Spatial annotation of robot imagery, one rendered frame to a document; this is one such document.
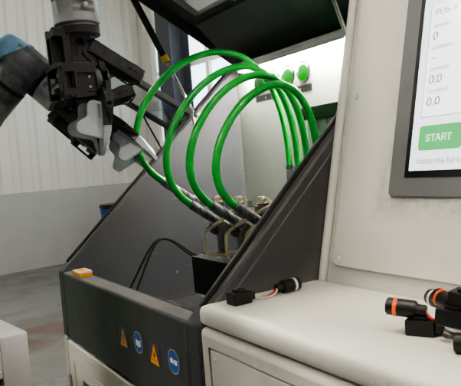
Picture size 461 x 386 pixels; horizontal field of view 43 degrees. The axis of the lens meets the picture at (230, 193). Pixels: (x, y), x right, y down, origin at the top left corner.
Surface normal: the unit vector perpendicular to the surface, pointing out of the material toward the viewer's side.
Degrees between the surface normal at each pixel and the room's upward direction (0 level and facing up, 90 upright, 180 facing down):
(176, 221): 90
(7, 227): 90
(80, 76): 89
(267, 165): 90
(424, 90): 76
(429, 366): 0
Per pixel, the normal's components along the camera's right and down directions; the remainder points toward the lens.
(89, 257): 0.54, 0.00
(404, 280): -0.84, -0.15
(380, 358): -0.08, -1.00
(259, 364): -0.84, 0.10
